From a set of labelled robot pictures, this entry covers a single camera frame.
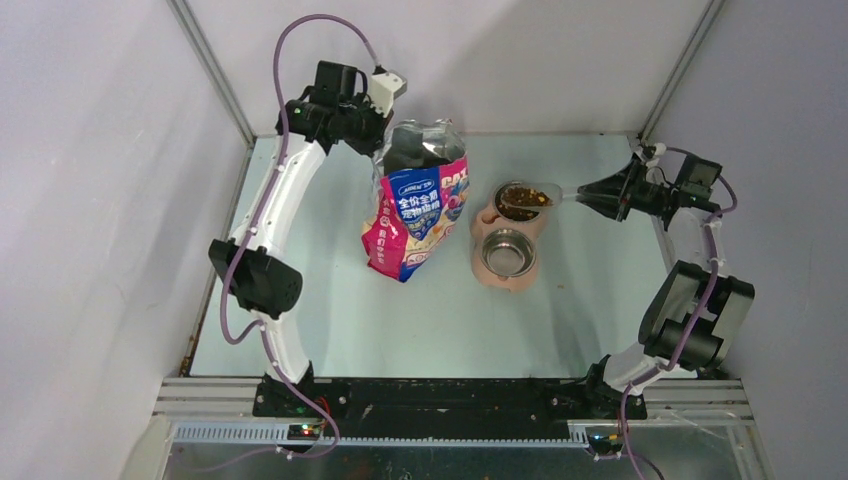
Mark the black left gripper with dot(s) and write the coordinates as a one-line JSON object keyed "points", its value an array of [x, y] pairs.
{"points": [[370, 145]]}

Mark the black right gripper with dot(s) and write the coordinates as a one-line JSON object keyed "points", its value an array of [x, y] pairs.
{"points": [[617, 193]]}

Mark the pet food bag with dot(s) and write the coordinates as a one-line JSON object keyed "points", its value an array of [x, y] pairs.
{"points": [[421, 185]]}

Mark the clear plastic scoop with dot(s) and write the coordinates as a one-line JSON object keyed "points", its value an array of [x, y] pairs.
{"points": [[557, 193]]}

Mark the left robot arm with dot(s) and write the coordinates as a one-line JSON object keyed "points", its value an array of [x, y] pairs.
{"points": [[343, 104]]}

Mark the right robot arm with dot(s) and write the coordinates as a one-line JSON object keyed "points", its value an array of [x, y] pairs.
{"points": [[694, 317]]}

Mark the far steel bowl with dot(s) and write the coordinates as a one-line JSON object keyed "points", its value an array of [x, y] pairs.
{"points": [[518, 202]]}

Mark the steel bowl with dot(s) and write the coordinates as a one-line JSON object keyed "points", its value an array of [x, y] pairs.
{"points": [[508, 253], [518, 202]]}

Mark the brown kibble in bowls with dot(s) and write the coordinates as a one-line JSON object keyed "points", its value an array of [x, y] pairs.
{"points": [[515, 214]]}

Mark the near steel bowl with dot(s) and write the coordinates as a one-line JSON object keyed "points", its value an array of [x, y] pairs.
{"points": [[508, 253]]}

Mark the pink double bowl stand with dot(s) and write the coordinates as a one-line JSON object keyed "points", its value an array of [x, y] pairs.
{"points": [[488, 220]]}

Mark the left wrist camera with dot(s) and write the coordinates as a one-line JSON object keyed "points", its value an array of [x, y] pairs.
{"points": [[384, 88]]}

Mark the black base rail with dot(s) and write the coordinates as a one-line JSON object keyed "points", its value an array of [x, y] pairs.
{"points": [[448, 409]]}

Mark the aluminium frame front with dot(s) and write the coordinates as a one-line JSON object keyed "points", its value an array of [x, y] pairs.
{"points": [[206, 410]]}

